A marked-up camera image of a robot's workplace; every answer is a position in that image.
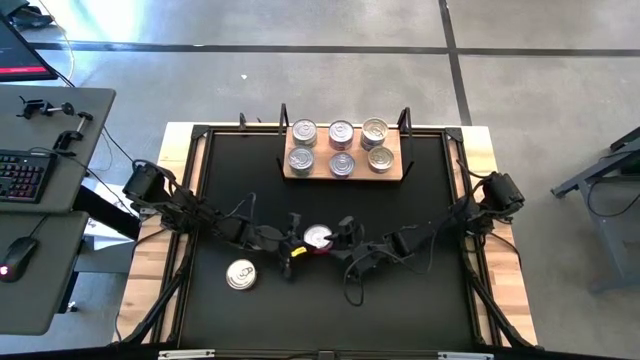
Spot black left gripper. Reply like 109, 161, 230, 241
277, 212, 324, 281

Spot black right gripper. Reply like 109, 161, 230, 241
323, 215, 370, 262

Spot wooden shelf with black frame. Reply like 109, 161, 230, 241
277, 103, 415, 182

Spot white paper sheets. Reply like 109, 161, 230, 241
79, 177, 139, 251

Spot black desk clamp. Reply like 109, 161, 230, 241
52, 110, 95, 152
16, 96, 76, 120

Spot grey desk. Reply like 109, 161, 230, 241
0, 84, 118, 216
0, 209, 91, 337

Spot grey metal table base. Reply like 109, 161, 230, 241
549, 127, 640, 294

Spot backlit black keyboard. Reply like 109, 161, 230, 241
0, 148, 59, 205

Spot black computer mouse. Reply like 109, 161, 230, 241
0, 236, 41, 284

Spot black computer monitor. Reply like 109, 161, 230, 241
0, 12, 60, 84

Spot black monitor stand base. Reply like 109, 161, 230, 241
9, 3, 55, 30

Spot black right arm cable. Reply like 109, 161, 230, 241
342, 244, 426, 307

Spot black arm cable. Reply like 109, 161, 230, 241
342, 244, 426, 307
227, 192, 259, 221

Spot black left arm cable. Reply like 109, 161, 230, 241
227, 192, 259, 221

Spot silver metal bracket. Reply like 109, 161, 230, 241
158, 349, 216, 360
438, 351, 495, 360

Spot black floor cable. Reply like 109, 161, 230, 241
586, 173, 640, 220

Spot black mouse cable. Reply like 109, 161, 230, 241
27, 213, 51, 241

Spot yellow cable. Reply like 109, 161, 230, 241
37, 0, 77, 87

